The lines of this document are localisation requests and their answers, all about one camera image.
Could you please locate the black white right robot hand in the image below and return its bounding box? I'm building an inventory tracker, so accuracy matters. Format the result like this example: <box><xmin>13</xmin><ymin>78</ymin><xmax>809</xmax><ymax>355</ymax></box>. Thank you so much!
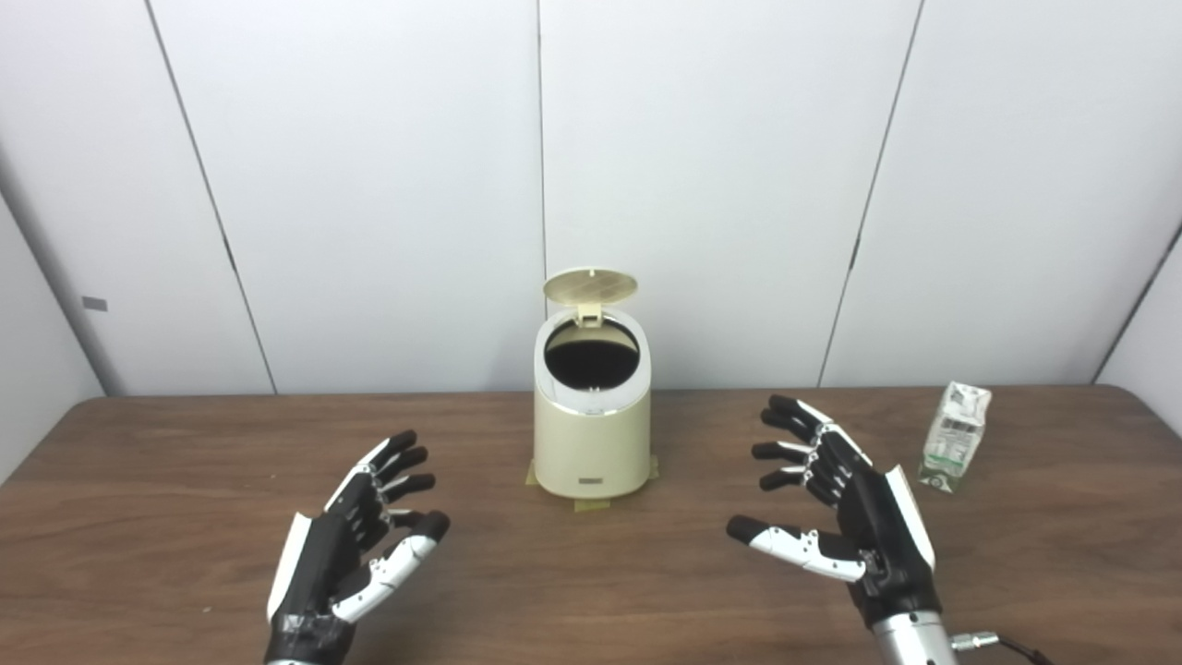
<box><xmin>726</xmin><ymin>395</ymin><xmax>943</xmax><ymax>629</ymax></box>

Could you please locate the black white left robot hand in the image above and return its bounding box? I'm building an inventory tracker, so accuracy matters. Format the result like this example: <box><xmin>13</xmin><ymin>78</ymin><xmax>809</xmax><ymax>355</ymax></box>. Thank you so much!
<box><xmin>265</xmin><ymin>430</ymin><xmax>452</xmax><ymax>665</ymax></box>

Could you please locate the green white milk carton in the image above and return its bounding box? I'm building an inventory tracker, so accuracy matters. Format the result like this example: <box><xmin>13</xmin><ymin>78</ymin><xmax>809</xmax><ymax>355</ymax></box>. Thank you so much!
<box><xmin>918</xmin><ymin>381</ymin><xmax>993</xmax><ymax>493</ymax></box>

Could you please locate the cream round bin lid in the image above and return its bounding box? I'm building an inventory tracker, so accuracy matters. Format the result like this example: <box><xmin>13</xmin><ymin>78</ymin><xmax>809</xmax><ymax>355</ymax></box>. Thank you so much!
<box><xmin>543</xmin><ymin>267</ymin><xmax>639</xmax><ymax>326</ymax></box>

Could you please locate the cream-colored bin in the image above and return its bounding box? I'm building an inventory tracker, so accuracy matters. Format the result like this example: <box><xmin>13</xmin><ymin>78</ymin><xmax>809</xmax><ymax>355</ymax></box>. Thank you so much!
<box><xmin>533</xmin><ymin>308</ymin><xmax>652</xmax><ymax>500</ymax></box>

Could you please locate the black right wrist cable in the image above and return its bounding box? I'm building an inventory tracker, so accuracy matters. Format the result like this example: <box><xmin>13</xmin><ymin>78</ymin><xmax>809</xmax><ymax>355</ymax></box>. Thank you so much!
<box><xmin>951</xmin><ymin>631</ymin><xmax>1054</xmax><ymax>665</ymax></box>

